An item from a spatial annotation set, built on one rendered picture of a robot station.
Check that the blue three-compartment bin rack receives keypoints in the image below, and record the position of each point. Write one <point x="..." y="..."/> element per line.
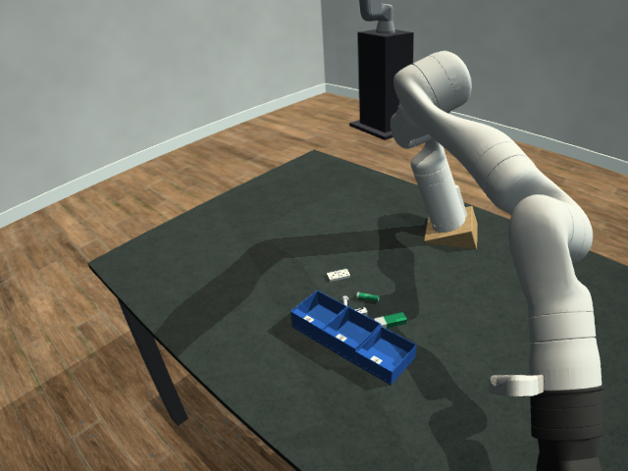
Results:
<point x="323" y="316"/>

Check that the green aa battery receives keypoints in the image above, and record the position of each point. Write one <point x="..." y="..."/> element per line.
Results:
<point x="369" y="297"/>

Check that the white domino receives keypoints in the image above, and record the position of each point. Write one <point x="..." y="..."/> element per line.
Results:
<point x="338" y="275"/>

